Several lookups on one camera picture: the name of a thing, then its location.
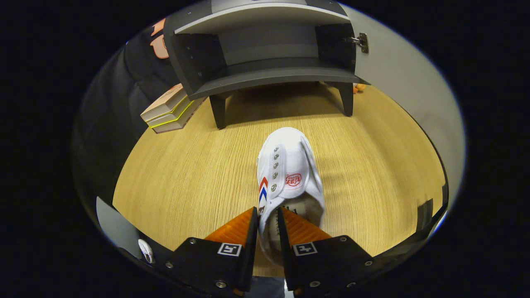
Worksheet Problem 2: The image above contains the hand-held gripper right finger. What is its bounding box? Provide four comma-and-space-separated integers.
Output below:
277, 207, 375, 298

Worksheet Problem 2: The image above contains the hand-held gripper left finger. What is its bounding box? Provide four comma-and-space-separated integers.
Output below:
166, 206, 259, 298

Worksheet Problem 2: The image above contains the white canvas shoe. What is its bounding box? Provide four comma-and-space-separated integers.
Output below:
256, 127, 325, 267

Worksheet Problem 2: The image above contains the grey shoe cabinet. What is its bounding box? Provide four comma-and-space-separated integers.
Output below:
164, 0, 371, 130

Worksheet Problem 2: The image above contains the small white object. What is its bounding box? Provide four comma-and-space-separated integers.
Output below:
138, 239, 156, 264

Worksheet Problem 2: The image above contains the yellow-edged book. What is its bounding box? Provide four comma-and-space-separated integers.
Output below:
148, 97, 196, 128

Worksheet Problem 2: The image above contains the beige book with orange print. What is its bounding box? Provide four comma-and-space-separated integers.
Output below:
140, 83, 188, 123

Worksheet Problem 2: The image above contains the black backdrop cloth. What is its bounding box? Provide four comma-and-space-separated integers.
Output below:
72, 19, 183, 207

